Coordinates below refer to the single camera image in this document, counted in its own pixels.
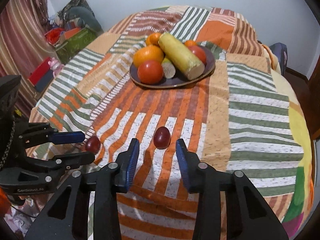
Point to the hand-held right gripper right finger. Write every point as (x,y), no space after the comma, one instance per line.
(183,165)

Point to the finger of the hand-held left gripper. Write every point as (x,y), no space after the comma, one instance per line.
(67,138)
(75,158)

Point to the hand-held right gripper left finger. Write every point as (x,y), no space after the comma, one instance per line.
(131,165)

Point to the dark red grape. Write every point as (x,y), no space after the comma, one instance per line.
(93,144)
(162,137)

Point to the purple plate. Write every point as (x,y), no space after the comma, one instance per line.
(180,80)

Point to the red tomato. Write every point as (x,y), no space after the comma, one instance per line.
(150,72)
(198,53)

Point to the thin green sugarcane piece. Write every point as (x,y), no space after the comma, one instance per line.
(168,68)

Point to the large plain orange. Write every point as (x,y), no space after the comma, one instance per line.
(148,56)

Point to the thick yellow sugarcane piece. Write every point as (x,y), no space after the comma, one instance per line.
(180,55)

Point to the small tangerine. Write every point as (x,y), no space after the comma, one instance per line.
(153,38)
(190,43)

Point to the striped patchwork blanket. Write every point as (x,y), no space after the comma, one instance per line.
(190,120)

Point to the red box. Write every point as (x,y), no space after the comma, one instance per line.
(40,72)

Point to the pink plush toy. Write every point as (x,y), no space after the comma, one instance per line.
(56,66)

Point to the red bag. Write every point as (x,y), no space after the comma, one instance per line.
(53,36)

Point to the orange box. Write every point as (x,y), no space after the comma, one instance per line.
(73,33)

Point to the striped red curtain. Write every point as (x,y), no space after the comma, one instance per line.
(20,42)

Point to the yellow green bed sheet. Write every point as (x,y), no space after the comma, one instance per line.
(301,135)

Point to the grey bolster pillow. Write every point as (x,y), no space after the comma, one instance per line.
(87,17)

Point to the dark patterned cushion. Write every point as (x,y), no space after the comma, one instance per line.
(77,2)

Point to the grey purple chair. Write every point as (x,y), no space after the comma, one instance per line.
(278,55)

